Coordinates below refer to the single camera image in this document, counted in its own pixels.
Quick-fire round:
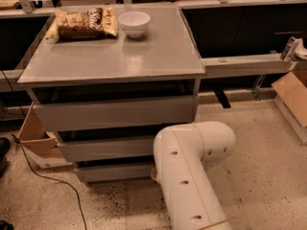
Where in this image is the black floor cable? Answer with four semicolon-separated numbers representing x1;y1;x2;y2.
12;134;88;230

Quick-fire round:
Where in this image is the grey top drawer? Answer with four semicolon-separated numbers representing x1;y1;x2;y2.
34;80;199;131

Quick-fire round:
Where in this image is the grey drawer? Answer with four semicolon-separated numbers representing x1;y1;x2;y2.
55;126;157;162
75;155;154;183
34;80;199;131

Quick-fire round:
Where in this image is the white bowl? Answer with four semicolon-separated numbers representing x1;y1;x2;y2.
118;11;151;38

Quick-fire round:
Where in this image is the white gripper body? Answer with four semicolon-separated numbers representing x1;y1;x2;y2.
151;167;159;183

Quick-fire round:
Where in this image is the grey middle drawer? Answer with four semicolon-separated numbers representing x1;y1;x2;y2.
55;126;157;162

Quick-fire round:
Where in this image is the black shoe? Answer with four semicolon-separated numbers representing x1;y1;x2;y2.
0;137;11;175

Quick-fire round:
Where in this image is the cardboard box right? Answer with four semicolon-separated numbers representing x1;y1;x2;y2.
272;70;307;127

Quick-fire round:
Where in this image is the grey bottom drawer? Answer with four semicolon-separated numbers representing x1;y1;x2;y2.
75;155;154;183

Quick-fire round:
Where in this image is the cardboard box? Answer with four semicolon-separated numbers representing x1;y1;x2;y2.
272;70;307;127
18;106;70;169

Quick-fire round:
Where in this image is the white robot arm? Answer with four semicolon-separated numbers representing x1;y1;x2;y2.
153;122;236;230

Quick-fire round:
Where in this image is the brown snack bag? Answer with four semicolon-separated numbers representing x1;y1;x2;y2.
46;7;117;40

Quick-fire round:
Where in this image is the grey metal rail frame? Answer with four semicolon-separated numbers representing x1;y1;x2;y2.
0;0;307;93

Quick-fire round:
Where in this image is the small device on rail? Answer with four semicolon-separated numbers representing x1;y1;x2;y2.
280;36;307;61

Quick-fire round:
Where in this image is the grey drawer cabinet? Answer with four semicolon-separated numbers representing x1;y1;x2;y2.
18;4;204;183

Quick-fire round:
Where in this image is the cardboard box left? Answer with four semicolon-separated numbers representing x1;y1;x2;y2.
18;106;70;169

